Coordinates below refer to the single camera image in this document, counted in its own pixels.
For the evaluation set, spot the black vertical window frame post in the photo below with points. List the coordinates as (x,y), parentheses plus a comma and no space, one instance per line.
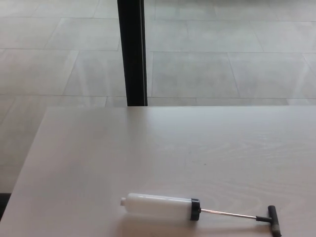
(132,51)

